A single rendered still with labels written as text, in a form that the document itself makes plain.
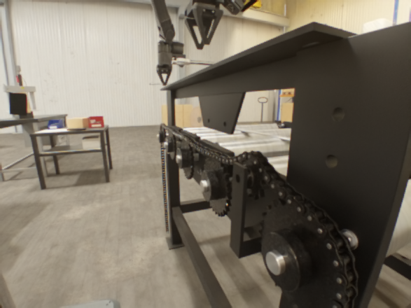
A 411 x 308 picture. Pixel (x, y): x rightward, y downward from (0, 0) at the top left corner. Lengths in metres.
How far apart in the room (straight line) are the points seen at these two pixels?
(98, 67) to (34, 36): 2.85
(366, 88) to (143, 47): 10.97
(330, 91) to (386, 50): 0.08
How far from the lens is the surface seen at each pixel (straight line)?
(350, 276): 0.30
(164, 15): 1.03
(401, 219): 0.46
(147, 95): 10.82
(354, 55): 0.31
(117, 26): 11.36
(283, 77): 0.43
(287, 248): 0.30
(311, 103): 0.34
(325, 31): 0.30
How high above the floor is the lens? 1.07
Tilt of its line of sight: 14 degrees down
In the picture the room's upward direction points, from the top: straight up
